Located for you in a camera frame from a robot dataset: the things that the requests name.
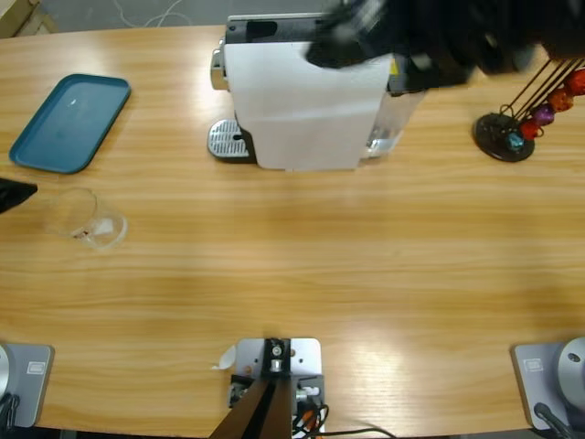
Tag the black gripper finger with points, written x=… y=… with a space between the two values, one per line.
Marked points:
x=13 y=194

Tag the white paper tab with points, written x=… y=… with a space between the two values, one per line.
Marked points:
x=224 y=359

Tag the purple coffee capsule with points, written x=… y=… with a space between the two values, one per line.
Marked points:
x=544 y=114

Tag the clear glass cup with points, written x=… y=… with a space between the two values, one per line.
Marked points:
x=96 y=228

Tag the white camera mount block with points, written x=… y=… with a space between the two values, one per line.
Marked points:
x=306 y=352

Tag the teal coffee capsule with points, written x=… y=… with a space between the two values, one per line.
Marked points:
x=515 y=142

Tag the yellow warning sticker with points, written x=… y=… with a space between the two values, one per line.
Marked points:
x=393 y=68

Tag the red coffee capsule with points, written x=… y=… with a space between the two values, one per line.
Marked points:
x=578 y=82
x=530 y=130

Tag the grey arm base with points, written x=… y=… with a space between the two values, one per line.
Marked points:
x=535 y=388
x=32 y=388

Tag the white capsule coffee machine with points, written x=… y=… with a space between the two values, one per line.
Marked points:
x=301 y=114

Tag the clear water tank dark lid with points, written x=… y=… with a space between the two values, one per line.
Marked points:
x=393 y=119

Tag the teal plastic tray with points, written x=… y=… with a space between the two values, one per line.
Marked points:
x=68 y=123

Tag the orange coffee capsule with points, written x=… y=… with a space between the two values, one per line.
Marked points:
x=561 y=99

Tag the dark camera post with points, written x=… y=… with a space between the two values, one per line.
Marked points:
x=274 y=361

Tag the metal drip tray grille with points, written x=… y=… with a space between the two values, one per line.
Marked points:
x=226 y=137

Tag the light wooden frame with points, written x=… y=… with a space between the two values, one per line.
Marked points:
x=18 y=18

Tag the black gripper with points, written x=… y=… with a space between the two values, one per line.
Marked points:
x=448 y=41

